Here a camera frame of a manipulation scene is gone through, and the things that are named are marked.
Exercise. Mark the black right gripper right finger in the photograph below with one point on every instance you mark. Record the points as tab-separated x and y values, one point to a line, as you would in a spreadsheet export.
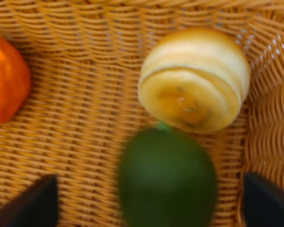
263	202

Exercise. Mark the red yellow peach half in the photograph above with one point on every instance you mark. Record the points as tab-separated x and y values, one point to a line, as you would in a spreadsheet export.
195	79

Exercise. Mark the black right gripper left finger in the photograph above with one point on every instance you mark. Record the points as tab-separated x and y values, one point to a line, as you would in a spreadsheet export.
37	206

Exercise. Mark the orange tangerine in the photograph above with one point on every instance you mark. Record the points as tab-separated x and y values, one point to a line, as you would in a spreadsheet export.
15	80

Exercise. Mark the green lime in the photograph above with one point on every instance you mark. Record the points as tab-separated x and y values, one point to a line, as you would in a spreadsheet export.
166	179

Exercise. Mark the orange wicker basket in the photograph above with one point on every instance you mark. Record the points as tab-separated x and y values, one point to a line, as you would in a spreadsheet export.
85	57

